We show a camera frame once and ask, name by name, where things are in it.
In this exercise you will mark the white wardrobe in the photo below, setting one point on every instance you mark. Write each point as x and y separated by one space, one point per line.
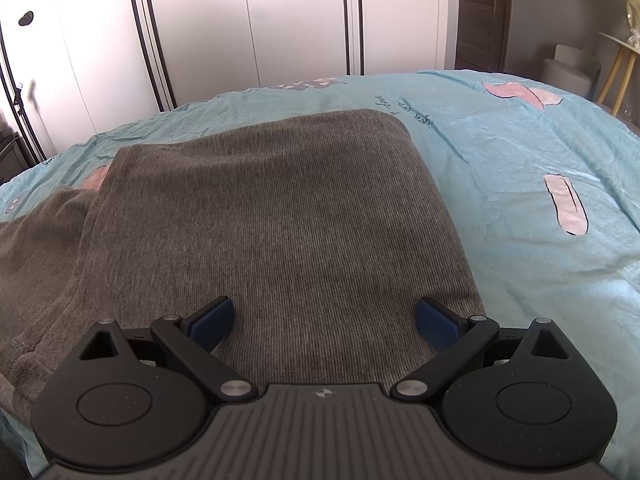
300 20

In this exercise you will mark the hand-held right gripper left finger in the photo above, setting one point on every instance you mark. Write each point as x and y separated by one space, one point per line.
214 322

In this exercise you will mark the light blue printed bed sheet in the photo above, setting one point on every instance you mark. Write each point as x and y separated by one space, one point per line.
540 240

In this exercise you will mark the grey pants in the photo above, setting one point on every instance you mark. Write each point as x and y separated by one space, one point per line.
260 220

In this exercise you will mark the black cabinet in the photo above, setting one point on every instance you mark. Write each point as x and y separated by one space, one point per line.
11 157

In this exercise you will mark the white round side table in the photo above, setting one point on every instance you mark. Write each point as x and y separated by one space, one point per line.
620 55

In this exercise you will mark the white cylindrical stool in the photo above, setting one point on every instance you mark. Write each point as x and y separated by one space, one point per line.
570 72

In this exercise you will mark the round black wardrobe knob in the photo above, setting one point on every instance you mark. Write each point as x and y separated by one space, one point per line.
25 18

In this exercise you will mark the dark wooden door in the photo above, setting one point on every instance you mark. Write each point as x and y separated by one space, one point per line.
482 15

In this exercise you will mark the wrapped flower bouquet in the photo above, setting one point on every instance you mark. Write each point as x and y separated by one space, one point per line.
629 5

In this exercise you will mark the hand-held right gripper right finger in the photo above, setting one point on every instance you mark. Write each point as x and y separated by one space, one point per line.
436 321

